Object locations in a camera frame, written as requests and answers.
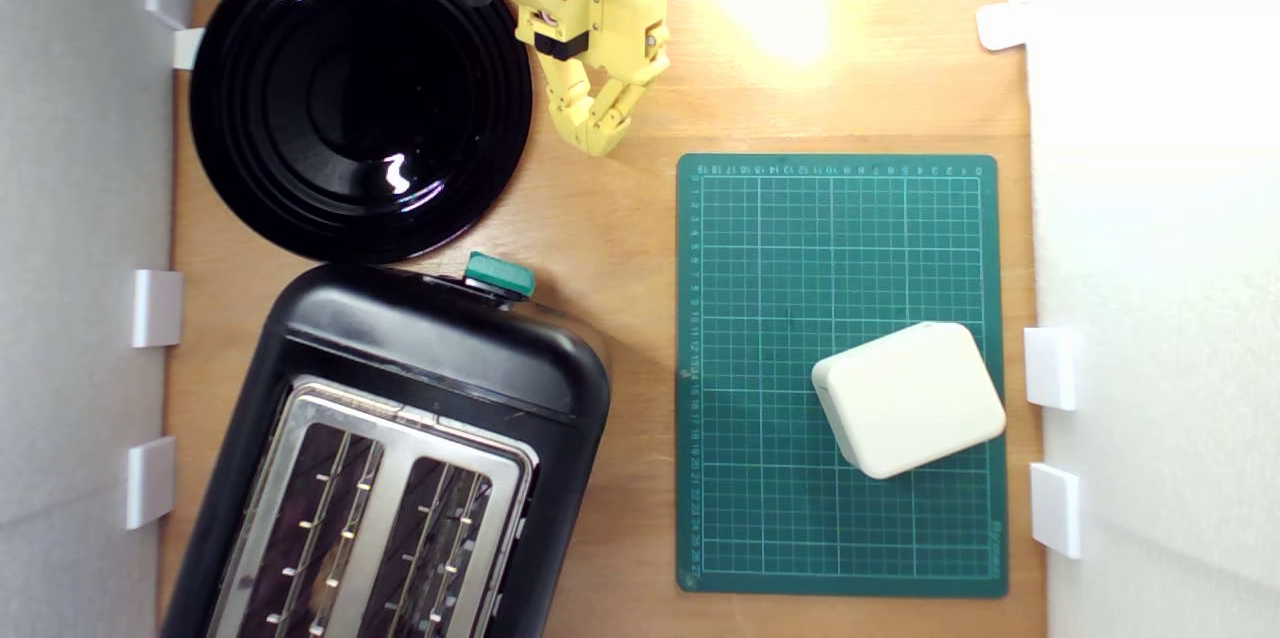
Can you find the green toaster lever knob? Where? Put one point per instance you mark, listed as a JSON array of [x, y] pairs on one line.
[[500, 275]]

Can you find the black two-slot toaster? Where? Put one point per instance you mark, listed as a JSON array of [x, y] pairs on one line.
[[430, 348]]

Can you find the black round plate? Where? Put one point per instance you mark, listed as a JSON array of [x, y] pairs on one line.
[[350, 98]]

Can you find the green cutting mat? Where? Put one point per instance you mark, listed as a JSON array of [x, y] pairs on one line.
[[780, 268]]

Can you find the white rounded block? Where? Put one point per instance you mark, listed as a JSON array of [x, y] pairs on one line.
[[910, 398]]

